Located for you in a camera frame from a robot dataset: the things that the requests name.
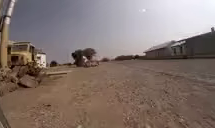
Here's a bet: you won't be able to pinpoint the low distant bushes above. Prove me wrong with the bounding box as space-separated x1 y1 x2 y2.
100 54 145 63

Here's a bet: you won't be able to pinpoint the dark green tree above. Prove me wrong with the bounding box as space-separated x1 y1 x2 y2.
71 47 98 67

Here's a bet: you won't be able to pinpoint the brown dirt gravel road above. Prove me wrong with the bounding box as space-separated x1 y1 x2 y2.
0 58 215 128

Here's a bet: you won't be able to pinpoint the flat pale slab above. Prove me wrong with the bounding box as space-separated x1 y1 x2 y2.
45 69 73 77

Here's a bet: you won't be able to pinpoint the pale roofed building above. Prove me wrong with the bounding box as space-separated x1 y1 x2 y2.
143 40 176 60

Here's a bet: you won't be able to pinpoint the white building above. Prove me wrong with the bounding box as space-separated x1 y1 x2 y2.
34 49 48 69

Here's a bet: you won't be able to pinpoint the yellow truck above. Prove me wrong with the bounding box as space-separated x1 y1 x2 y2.
9 41 37 67

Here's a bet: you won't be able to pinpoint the pile of rubble rocks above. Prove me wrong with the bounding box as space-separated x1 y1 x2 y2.
0 63 46 97

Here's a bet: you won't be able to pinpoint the grey long building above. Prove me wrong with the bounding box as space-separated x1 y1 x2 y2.
171 27 215 59

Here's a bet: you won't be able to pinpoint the yellow pole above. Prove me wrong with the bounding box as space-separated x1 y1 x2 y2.
0 0 17 69

